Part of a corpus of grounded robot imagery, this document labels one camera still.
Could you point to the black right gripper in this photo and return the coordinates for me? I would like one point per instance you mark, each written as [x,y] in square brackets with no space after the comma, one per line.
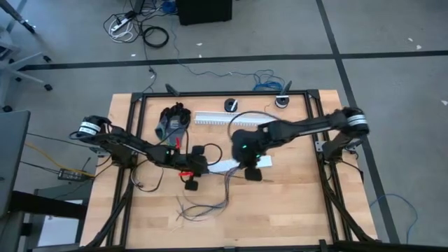
[253,174]

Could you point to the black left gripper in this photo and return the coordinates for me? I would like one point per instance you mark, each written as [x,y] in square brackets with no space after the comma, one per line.
[192,166]

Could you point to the long black zip tie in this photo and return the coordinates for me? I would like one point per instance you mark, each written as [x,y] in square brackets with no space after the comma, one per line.
[267,180]

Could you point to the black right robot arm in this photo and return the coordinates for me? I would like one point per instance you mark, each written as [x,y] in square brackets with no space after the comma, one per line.
[308,127]

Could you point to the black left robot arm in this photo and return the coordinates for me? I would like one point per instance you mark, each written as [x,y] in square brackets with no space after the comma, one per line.
[122,143]

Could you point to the black cabinet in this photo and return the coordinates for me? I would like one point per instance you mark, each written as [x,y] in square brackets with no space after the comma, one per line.
[203,12]

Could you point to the white power strip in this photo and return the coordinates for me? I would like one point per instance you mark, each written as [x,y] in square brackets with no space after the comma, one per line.
[119,25]

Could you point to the grey desk panel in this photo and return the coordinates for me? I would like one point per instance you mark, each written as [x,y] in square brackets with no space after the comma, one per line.
[14,157]

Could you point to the grey office chair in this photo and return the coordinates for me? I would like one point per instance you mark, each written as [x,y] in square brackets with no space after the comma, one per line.
[8,49]

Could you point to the white flat duct cover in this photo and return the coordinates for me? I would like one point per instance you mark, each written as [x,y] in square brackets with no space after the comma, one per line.
[224,165]

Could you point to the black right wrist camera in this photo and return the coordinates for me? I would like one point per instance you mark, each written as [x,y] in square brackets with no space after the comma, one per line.
[243,147]

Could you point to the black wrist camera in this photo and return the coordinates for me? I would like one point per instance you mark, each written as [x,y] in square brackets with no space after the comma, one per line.
[166,155]
[243,147]

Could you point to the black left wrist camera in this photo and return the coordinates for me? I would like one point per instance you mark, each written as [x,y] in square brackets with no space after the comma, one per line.
[166,155]

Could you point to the grey metal bracket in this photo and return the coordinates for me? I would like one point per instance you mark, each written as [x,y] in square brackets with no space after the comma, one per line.
[320,145]
[96,150]

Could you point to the black aluminium table frame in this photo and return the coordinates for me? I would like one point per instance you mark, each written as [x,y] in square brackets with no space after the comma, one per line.
[224,94]

